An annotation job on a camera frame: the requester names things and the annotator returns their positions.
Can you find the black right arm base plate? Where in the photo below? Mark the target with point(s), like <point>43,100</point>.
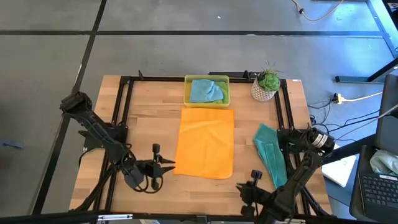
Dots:
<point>284,137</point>

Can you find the green succulent plant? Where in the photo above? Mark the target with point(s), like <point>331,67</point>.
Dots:
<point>269,81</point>

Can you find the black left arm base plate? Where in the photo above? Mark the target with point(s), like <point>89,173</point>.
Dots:
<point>90,143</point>

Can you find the black aluminium table frame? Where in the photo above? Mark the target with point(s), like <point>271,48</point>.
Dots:
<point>149,79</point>

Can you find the black desk leg frame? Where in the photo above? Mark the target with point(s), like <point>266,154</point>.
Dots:
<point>351,79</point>

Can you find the crumpled pale cloth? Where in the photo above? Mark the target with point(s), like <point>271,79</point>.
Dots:
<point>384,161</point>

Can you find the black frame bar with brackets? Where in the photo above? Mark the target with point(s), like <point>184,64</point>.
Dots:
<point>171,216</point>

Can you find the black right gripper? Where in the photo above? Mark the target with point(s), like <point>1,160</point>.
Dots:
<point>256,196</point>

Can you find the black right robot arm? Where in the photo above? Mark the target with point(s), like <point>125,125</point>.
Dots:
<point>298,177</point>

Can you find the white tablet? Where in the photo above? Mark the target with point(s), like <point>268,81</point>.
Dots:
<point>339,171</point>

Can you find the orange microfiber towel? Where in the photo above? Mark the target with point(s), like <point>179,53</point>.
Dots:
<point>205,143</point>

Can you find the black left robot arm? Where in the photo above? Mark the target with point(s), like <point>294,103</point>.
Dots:
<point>99,133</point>

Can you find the green microfiber towel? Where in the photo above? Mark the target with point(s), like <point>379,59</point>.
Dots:
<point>224,93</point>

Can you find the black laptop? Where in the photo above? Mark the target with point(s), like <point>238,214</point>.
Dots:
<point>377,193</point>

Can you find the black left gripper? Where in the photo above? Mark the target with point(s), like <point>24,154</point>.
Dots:
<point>154,169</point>

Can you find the yellow power plug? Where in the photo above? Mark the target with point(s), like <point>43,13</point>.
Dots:
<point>338,99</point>

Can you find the dark teal microfiber towel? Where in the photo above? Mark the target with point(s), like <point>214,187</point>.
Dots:
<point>270,155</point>

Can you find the light blue microfiber towel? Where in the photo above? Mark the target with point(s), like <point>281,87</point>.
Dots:
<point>203,91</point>

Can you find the white triangle-patterned plant pot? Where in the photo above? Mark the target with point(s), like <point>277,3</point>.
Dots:
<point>259,93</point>

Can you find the yellow translucent plastic bin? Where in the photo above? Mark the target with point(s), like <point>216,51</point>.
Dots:
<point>186,90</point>

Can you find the laptop computer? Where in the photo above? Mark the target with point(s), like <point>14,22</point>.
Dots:
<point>345,152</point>

